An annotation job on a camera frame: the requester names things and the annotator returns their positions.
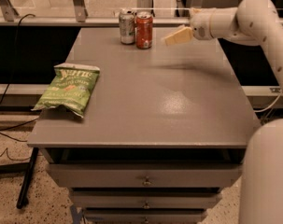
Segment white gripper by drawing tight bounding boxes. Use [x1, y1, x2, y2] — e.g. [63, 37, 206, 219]
[162, 7, 215, 46]

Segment red coke can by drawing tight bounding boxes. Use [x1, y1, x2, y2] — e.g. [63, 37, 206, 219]
[135, 11, 153, 49]

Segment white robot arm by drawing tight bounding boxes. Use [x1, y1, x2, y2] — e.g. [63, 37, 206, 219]
[163, 0, 283, 224]

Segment silver green 7up can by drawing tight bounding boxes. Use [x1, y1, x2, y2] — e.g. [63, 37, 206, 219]
[119, 9, 135, 45]

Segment grey drawer cabinet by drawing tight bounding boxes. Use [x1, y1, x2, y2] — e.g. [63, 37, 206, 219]
[27, 27, 262, 224]

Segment green chip bag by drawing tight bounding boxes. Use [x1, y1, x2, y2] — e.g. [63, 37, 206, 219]
[33, 63, 100, 118]

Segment top grey drawer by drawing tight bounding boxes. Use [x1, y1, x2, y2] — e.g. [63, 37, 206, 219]
[46, 163, 241, 188]

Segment grey drawer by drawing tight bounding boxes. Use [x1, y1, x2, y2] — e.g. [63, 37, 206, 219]
[69, 189, 222, 209]
[84, 209, 207, 224]
[46, 163, 241, 188]

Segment middle grey drawer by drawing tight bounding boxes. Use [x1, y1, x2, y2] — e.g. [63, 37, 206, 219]
[69, 189, 222, 209]

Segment bottom grey drawer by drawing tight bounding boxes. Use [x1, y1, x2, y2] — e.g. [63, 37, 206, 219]
[84, 209, 207, 224]

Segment black metal floor bar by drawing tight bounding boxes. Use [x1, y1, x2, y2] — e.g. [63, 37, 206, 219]
[16, 147, 38, 209]

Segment metal railing bracket centre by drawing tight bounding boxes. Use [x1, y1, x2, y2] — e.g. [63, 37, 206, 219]
[72, 0, 88, 22]

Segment white cable at right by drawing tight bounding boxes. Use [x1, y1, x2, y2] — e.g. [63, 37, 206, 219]
[253, 91, 283, 114]

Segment black cable on floor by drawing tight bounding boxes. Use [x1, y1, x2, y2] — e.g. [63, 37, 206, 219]
[0, 13, 41, 162]

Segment metal railing bracket left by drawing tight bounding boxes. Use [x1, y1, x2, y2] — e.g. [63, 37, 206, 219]
[0, 0, 19, 21]

